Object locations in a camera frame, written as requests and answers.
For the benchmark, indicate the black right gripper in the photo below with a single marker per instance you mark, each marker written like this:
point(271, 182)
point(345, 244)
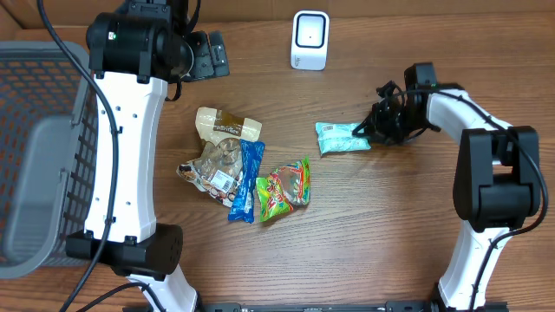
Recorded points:
point(375, 128)

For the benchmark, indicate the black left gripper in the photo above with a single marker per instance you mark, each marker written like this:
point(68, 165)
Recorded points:
point(212, 60)

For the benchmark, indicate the teal tissue pack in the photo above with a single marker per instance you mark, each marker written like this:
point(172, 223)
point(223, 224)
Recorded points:
point(338, 138)

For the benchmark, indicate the green candy bag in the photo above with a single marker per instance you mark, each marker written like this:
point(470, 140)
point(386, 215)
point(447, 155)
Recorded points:
point(284, 189)

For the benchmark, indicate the brown nut snack bag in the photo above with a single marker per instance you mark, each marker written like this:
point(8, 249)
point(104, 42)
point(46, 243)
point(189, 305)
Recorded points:
point(218, 171)

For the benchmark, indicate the blue snack bar wrapper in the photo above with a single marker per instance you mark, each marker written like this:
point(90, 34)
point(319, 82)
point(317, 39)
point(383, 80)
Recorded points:
point(243, 204)

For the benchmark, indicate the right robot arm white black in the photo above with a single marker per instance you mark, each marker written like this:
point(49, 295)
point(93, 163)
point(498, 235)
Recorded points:
point(499, 191)

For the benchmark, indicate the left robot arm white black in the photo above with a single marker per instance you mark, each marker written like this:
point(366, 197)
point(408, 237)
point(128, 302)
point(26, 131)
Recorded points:
point(135, 54)

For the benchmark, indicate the white barcode scanner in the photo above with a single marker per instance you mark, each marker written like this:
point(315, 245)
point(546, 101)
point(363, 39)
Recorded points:
point(310, 39)

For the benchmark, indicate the grey plastic mesh basket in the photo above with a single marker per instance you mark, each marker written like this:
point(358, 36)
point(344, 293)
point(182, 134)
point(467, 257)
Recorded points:
point(48, 149)

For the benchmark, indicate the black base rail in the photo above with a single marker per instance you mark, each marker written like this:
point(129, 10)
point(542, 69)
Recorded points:
point(390, 306)

